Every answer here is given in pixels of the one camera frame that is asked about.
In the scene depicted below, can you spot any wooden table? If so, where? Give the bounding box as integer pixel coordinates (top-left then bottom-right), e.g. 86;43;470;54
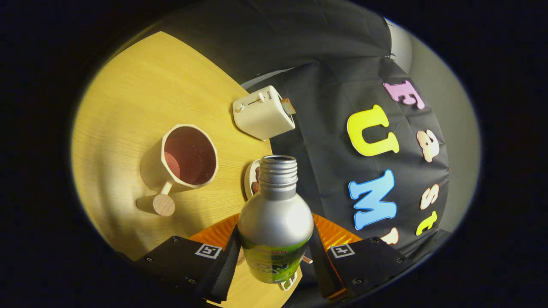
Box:
71;31;304;308

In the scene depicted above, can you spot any beige cup with wooden handle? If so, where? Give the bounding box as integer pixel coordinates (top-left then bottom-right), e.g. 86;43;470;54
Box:
140;124;219;217

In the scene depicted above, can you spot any white plate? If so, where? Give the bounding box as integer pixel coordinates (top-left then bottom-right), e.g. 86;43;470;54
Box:
244;159;262;201

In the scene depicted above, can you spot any silver bottle with green label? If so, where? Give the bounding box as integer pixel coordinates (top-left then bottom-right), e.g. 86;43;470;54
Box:
237;155;314;284

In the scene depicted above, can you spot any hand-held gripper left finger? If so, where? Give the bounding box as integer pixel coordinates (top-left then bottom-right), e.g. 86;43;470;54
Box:
133;213;243;304

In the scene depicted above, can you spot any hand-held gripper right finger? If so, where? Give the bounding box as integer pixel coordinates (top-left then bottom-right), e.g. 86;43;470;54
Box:
308;213;414;302

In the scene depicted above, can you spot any white toaster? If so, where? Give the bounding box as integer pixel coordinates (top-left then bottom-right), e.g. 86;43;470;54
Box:
232;85;296;141

